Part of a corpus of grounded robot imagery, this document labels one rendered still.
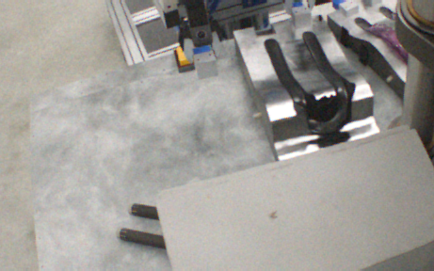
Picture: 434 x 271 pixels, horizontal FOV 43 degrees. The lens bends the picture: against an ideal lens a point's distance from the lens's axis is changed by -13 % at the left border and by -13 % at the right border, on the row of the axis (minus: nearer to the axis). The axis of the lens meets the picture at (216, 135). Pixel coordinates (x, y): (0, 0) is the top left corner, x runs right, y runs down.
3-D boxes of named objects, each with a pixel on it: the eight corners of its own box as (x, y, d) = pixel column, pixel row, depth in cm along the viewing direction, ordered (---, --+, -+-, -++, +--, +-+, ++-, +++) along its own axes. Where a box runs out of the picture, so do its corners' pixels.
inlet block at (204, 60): (188, 46, 162) (185, 32, 157) (207, 42, 162) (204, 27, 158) (199, 80, 153) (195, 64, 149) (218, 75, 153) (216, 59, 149)
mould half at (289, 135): (236, 55, 172) (231, 19, 162) (322, 37, 174) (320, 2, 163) (288, 200, 140) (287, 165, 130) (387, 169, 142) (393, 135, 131)
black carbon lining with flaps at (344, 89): (261, 46, 163) (257, 20, 156) (316, 35, 164) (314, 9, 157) (301, 144, 141) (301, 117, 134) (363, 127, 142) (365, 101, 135)
